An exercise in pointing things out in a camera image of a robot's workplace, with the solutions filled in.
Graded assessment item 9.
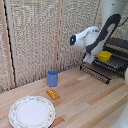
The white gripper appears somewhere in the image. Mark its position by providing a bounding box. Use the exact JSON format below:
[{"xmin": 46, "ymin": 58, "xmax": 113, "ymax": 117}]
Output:
[{"xmin": 82, "ymin": 51, "xmax": 98, "ymax": 65}]

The yellow bowl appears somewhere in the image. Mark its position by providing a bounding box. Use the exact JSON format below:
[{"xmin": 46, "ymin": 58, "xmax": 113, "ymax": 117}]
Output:
[{"xmin": 97, "ymin": 50, "xmax": 113, "ymax": 63}]

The white floral rim plate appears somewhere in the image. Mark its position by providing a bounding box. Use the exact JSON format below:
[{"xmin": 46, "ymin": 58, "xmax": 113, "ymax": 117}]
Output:
[{"xmin": 7, "ymin": 95, "xmax": 57, "ymax": 128}]

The blue cup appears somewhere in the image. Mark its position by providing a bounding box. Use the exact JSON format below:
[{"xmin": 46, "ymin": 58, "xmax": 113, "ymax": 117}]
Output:
[{"xmin": 46, "ymin": 70, "xmax": 60, "ymax": 88}]

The yellow orange block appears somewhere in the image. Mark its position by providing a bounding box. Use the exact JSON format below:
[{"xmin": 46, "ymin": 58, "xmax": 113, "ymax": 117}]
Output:
[{"xmin": 45, "ymin": 88, "xmax": 61, "ymax": 101}]

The black wire dish rack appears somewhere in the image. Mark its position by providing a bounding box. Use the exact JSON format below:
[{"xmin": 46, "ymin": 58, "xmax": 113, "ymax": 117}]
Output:
[{"xmin": 79, "ymin": 36, "xmax": 128, "ymax": 85}]

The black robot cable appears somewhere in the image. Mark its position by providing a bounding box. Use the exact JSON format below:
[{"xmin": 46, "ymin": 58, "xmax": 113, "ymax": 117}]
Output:
[{"xmin": 116, "ymin": 16, "xmax": 128, "ymax": 29}]

